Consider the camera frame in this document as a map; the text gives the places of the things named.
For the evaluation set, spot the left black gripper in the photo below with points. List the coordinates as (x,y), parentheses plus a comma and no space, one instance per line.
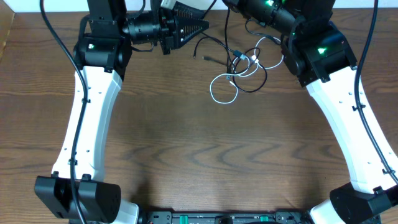
(170,31)

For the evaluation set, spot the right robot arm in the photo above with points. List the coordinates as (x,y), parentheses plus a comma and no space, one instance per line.
(319,55)

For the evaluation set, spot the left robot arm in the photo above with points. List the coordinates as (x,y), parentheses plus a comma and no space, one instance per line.
(108,35)

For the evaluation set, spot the brown cardboard panel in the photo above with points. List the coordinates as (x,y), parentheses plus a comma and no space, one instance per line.
(7,18)

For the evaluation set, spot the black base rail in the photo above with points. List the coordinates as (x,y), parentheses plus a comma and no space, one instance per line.
(222,218)

